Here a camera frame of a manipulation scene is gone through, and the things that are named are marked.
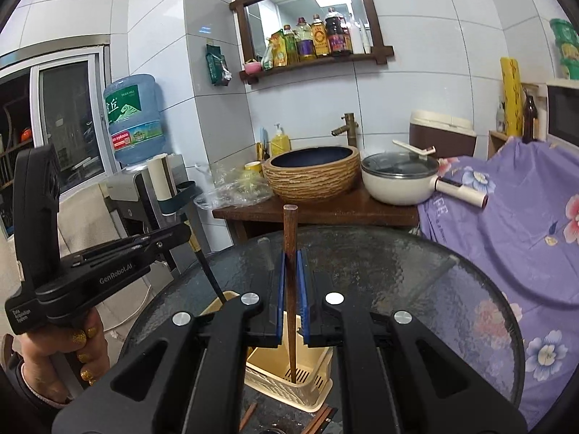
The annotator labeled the woven wicker basket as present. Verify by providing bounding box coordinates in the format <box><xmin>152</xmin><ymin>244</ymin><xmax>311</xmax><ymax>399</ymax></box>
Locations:
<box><xmin>261</xmin><ymin>145</ymin><xmax>363</xmax><ymax>203</ymax></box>

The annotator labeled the light wooden box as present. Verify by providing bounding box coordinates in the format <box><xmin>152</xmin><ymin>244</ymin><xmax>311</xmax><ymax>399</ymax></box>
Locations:
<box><xmin>489</xmin><ymin>82</ymin><xmax>551</xmax><ymax>162</ymax></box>

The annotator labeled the brown chopstick with patterned band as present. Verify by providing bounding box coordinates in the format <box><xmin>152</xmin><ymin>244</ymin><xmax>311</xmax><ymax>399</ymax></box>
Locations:
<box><xmin>302</xmin><ymin>409</ymin><xmax>327</xmax><ymax>434</ymax></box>

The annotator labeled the purple floral cloth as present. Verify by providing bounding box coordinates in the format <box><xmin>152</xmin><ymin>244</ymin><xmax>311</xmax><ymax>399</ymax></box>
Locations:
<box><xmin>416</xmin><ymin>138</ymin><xmax>579</xmax><ymax>430</ymax></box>

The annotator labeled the person's left forearm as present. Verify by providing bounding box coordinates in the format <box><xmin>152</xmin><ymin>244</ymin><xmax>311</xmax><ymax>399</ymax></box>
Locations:
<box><xmin>0</xmin><ymin>332</ymin><xmax>68</xmax><ymax>421</ymax></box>

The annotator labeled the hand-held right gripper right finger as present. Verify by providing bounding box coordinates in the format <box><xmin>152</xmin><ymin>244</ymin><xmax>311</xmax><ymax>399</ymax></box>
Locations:
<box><xmin>296</xmin><ymin>248</ymin><xmax>528</xmax><ymax>434</ymax></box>

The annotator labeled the clear plastic bag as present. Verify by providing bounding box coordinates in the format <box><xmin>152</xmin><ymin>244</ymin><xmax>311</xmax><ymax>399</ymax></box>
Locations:
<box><xmin>194</xmin><ymin>163</ymin><xmax>275</xmax><ymax>211</ymax></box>

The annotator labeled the wooden framed mirror shelf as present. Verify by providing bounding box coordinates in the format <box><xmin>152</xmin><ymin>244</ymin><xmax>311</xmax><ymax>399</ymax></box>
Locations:
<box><xmin>229</xmin><ymin>0</ymin><xmax>394</xmax><ymax>84</ymax></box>

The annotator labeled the brown and white rice cooker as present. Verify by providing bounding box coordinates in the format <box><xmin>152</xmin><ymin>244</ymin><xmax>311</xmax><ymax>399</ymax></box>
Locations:
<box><xmin>408</xmin><ymin>109</ymin><xmax>478</xmax><ymax>160</ymax></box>

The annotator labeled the oil bottle with orange label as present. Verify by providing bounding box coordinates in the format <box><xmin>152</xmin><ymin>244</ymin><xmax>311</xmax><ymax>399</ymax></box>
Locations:
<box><xmin>311</xmin><ymin>14</ymin><xmax>330</xmax><ymax>58</ymax></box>

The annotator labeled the beige plastic utensil holder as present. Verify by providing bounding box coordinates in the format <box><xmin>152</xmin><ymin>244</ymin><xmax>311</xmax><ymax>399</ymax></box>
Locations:
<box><xmin>199</xmin><ymin>290</ymin><xmax>334</xmax><ymax>413</ymax></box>

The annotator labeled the oil bottle with purple label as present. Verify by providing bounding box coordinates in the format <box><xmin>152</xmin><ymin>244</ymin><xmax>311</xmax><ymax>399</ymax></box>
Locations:
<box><xmin>296</xmin><ymin>17</ymin><xmax>317</xmax><ymax>60</ymax></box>

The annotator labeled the green oil bottle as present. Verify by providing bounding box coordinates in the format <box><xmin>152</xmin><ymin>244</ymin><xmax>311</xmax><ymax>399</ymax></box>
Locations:
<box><xmin>283</xmin><ymin>25</ymin><xmax>300</xmax><ymax>65</ymax></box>

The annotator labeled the person's left hand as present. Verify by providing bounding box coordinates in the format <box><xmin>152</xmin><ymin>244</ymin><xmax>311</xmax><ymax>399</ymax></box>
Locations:
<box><xmin>20</xmin><ymin>311</ymin><xmax>111</xmax><ymax>404</ymax></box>

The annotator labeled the black chopstick with gold end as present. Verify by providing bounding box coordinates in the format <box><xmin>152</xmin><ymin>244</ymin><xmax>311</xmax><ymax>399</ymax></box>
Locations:
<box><xmin>189</xmin><ymin>234</ymin><xmax>228</xmax><ymax>305</ymax></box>

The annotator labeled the brown wooden chopstick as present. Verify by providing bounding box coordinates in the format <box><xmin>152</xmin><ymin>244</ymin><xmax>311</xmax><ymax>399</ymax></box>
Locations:
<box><xmin>283</xmin><ymin>205</ymin><xmax>299</xmax><ymax>385</ymax></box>
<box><xmin>317</xmin><ymin>404</ymin><xmax>338</xmax><ymax>434</ymax></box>
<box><xmin>239</xmin><ymin>401</ymin><xmax>259</xmax><ymax>434</ymax></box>

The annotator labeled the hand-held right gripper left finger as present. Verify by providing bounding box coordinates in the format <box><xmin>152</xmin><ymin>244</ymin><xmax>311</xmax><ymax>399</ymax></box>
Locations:
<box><xmin>52</xmin><ymin>248</ymin><xmax>287</xmax><ymax>434</ymax></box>

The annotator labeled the green packet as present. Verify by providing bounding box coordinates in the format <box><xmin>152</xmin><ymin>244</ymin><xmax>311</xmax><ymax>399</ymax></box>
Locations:
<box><xmin>206</xmin><ymin>44</ymin><xmax>232</xmax><ymax>87</ymax></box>

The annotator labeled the white microwave oven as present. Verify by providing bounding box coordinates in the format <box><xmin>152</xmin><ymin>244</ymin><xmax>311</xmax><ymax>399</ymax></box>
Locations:
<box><xmin>545</xmin><ymin>79</ymin><xmax>579</xmax><ymax>146</ymax></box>

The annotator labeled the dark soy sauce bottle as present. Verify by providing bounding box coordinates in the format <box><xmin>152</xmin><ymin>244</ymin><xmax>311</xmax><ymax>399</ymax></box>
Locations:
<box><xmin>325</xmin><ymin>8</ymin><xmax>354</xmax><ymax>56</ymax></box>

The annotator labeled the yellow soap bottle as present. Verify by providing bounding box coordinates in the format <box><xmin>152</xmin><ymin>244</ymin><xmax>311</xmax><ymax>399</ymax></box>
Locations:
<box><xmin>270</xmin><ymin>123</ymin><xmax>292</xmax><ymax>157</ymax></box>

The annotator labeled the white roll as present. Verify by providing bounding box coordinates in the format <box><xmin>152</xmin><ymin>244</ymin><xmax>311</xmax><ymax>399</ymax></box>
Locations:
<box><xmin>145</xmin><ymin>154</ymin><xmax>179</xmax><ymax>203</ymax></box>

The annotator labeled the brown glass bottle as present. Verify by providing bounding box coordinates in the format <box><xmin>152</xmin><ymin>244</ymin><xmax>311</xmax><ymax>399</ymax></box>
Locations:
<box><xmin>522</xmin><ymin>95</ymin><xmax>539</xmax><ymax>142</ymax></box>

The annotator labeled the blue water jug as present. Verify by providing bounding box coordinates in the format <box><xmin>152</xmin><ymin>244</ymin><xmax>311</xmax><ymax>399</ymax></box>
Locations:
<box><xmin>103</xmin><ymin>74</ymin><xmax>175</xmax><ymax>168</ymax></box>

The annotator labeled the yellow snack packet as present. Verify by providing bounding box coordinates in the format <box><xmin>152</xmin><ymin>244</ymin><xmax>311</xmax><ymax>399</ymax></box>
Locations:
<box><xmin>270</xmin><ymin>31</ymin><xmax>288</xmax><ymax>68</ymax></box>

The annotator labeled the grey water dispenser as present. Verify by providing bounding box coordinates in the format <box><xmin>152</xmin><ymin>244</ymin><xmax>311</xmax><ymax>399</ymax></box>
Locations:
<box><xmin>105</xmin><ymin>154</ymin><xmax>200</xmax><ymax>277</ymax></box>

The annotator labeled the brass faucet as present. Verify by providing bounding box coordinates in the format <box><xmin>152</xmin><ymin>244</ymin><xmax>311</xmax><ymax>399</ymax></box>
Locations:
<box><xmin>331</xmin><ymin>113</ymin><xmax>358</xmax><ymax>149</ymax></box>

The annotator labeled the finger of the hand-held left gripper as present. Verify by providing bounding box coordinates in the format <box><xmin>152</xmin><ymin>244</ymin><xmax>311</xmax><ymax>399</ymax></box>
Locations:
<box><xmin>59</xmin><ymin>224</ymin><xmax>192</xmax><ymax>277</ymax></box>

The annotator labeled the white pot with glass lid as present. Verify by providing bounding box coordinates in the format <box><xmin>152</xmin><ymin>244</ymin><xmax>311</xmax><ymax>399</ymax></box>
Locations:
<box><xmin>361</xmin><ymin>151</ymin><xmax>443</xmax><ymax>206</ymax></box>

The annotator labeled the dark wooden vanity table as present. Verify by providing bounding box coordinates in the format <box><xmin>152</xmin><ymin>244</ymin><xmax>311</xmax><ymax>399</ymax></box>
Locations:
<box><xmin>212</xmin><ymin>185</ymin><xmax>420</xmax><ymax>254</ymax></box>

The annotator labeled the white rice paddle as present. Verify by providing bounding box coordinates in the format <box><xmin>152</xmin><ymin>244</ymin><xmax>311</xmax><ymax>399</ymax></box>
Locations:
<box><xmin>392</xmin><ymin>139</ymin><xmax>436</xmax><ymax>159</ymax></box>

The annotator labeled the sliding glass door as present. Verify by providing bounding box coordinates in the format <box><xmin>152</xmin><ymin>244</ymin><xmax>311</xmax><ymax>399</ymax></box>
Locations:
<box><xmin>0</xmin><ymin>45</ymin><xmax>112</xmax><ymax>241</ymax></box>

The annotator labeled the yellow roll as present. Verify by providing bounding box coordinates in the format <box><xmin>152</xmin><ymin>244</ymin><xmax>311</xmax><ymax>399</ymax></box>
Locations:
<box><xmin>500</xmin><ymin>56</ymin><xmax>524</xmax><ymax>137</ymax></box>

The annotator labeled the green wall holder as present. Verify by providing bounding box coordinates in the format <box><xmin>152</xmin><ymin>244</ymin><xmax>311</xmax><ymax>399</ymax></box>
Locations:
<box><xmin>158</xmin><ymin>181</ymin><xmax>198</xmax><ymax>218</ymax></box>

